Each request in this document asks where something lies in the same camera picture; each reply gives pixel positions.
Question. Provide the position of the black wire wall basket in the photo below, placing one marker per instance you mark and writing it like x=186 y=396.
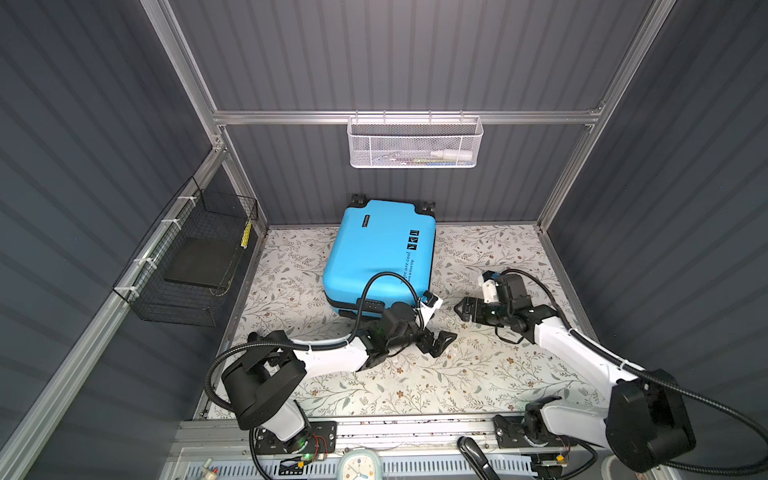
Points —
x=187 y=270

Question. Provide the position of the yellow marker in basket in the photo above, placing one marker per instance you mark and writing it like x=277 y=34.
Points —
x=246 y=235

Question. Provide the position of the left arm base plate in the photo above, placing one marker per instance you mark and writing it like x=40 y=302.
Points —
x=318 y=438

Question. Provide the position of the small white clock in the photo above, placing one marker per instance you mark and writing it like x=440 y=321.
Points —
x=360 y=464

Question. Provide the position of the white bottle in basket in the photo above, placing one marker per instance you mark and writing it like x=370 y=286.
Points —
x=454 y=156

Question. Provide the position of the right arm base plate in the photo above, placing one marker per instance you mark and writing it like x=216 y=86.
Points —
x=517 y=431

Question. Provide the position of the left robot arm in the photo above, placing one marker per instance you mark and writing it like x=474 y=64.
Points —
x=266 y=371

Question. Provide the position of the black handle tool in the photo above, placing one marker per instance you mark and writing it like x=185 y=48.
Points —
x=476 y=459

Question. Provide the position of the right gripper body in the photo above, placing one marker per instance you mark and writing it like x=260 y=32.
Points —
x=496 y=313

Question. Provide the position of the blue hardshell suitcase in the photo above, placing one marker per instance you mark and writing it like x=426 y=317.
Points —
x=380 y=236

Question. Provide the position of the white wire mesh basket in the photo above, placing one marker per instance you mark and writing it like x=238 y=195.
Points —
x=405 y=143

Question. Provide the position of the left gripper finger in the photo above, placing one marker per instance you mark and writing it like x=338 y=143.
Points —
x=430 y=346
x=445 y=337

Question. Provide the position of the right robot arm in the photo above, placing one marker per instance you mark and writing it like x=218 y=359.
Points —
x=645 y=422

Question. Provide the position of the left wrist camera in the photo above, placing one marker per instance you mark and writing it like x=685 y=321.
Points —
x=429 y=304

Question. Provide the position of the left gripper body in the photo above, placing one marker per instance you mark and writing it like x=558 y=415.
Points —
x=411 y=335

